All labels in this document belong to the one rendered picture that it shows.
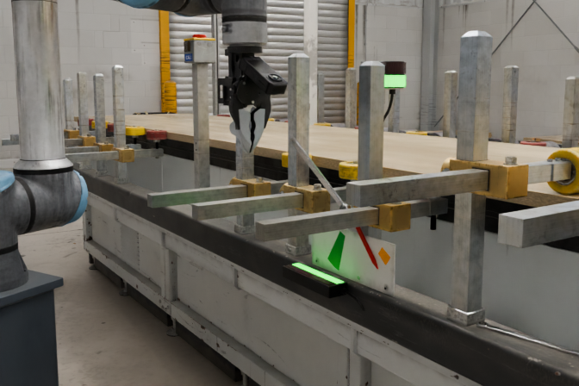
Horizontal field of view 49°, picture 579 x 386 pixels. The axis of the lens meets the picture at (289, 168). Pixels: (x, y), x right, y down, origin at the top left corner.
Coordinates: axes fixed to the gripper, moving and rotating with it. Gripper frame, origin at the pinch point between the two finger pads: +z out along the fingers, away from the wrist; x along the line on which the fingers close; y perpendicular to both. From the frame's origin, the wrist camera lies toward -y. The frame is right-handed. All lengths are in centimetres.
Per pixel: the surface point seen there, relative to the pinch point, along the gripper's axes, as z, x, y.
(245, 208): 13.0, 0.1, 2.4
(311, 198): 12.0, -14.4, -1.2
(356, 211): 10.6, -8.5, -22.8
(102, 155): 14, -12, 127
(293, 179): 9.0, -15.3, 7.0
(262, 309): 62, -42, 63
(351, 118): 4, -128, 120
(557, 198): 7, -33, -47
